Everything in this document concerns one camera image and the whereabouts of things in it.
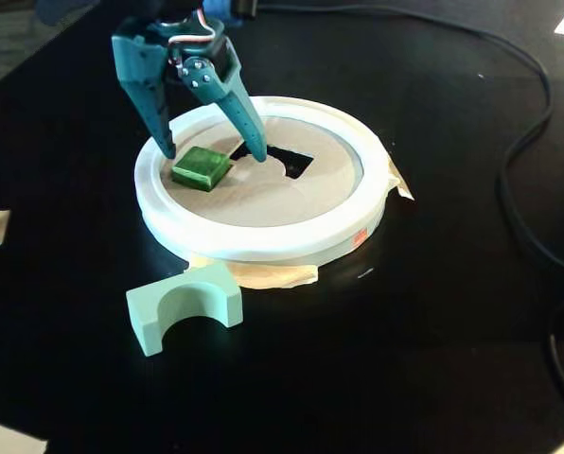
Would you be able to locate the tan tape flap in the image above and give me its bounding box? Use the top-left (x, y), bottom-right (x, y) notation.
top-left (384, 153), bottom-right (416, 201)

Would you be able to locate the large beige tape piece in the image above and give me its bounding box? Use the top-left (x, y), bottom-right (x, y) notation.
top-left (0, 419), bottom-right (49, 454)

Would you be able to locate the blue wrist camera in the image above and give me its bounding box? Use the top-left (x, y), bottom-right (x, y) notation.
top-left (200, 0), bottom-right (260, 21)

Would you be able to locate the teal gripper with motor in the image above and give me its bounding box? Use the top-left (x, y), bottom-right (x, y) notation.
top-left (110, 11), bottom-right (269, 163)

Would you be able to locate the red and white servo wire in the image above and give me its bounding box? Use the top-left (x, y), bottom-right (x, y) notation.
top-left (167, 7), bottom-right (218, 51)

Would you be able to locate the mint green arch block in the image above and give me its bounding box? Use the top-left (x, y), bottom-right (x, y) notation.
top-left (125, 261), bottom-right (244, 359)

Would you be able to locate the long black cable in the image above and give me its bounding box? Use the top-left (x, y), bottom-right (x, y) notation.
top-left (257, 0), bottom-right (564, 273)

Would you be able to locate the green square block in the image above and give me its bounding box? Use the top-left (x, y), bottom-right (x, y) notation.
top-left (169, 146), bottom-right (232, 194)

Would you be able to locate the crumpled tan masking tape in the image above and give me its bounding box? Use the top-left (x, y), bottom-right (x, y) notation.
top-left (185, 253), bottom-right (320, 290)

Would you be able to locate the cardboard lid with square hole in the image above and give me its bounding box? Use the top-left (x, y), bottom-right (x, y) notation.
top-left (160, 115), bottom-right (361, 229)

